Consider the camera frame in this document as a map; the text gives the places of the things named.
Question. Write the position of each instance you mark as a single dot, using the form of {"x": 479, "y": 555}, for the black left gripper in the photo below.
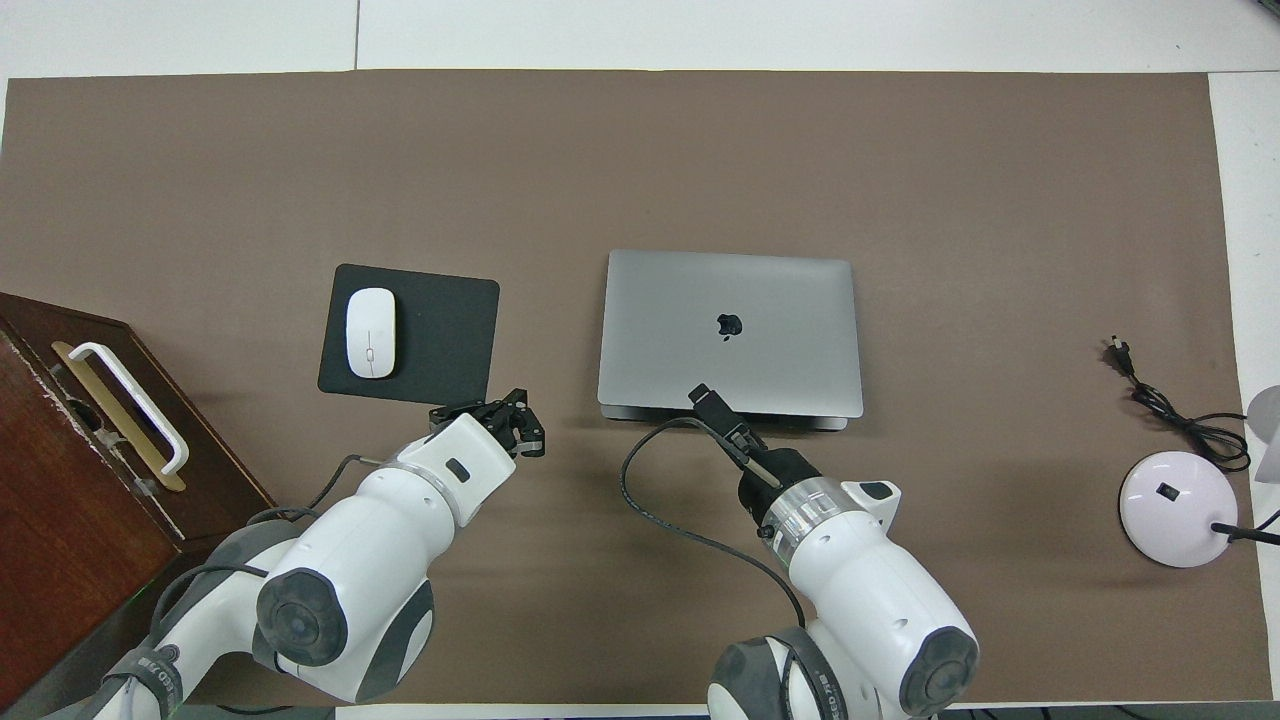
{"x": 485, "y": 411}

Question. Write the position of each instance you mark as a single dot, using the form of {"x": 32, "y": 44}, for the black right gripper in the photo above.
{"x": 778, "y": 492}

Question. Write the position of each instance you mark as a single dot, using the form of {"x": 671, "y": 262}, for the silver grey laptop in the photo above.
{"x": 730, "y": 300}

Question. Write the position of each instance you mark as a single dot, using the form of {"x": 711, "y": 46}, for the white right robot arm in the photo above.
{"x": 870, "y": 590}

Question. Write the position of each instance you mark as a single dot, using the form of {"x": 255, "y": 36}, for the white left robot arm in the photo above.
{"x": 380, "y": 540}

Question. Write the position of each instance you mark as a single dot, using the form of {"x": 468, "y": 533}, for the black mouse pad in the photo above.
{"x": 440, "y": 340}

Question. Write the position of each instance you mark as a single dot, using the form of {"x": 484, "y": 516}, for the white computer mouse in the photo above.
{"x": 371, "y": 332}

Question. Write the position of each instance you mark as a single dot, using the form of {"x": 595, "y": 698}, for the brown table mat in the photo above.
{"x": 700, "y": 150}

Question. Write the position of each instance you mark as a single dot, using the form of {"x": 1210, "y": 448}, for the white desk lamp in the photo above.
{"x": 1160, "y": 520}

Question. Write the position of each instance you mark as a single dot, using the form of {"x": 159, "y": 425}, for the dark wooden box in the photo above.
{"x": 60, "y": 540}

